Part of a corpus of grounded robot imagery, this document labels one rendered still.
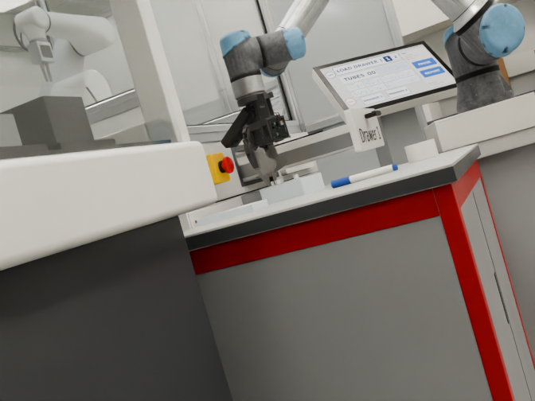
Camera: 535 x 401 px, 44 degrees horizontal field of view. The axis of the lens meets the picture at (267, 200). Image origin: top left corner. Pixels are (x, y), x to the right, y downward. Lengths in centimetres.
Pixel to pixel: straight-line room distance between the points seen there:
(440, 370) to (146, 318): 48
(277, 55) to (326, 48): 189
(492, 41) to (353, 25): 179
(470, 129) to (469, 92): 14
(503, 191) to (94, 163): 120
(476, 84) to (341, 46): 169
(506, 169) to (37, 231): 131
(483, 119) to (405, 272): 72
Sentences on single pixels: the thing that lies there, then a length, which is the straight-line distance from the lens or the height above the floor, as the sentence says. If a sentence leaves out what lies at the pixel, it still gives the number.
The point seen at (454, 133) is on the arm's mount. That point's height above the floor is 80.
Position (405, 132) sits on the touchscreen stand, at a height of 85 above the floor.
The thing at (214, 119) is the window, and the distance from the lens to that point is 177.
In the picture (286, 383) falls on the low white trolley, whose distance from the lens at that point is 121.
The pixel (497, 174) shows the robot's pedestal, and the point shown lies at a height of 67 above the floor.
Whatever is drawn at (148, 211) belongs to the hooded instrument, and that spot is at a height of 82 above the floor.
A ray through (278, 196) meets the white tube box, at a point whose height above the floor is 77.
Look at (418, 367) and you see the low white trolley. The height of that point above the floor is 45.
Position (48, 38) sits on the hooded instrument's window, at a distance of 84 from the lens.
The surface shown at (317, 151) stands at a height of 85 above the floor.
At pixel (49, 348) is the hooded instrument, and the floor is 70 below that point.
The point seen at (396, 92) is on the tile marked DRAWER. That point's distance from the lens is 263.
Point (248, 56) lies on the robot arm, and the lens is 156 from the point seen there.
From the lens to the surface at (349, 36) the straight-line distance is 342.
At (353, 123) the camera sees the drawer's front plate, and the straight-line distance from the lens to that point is 166.
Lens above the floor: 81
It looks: 1 degrees down
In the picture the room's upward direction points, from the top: 16 degrees counter-clockwise
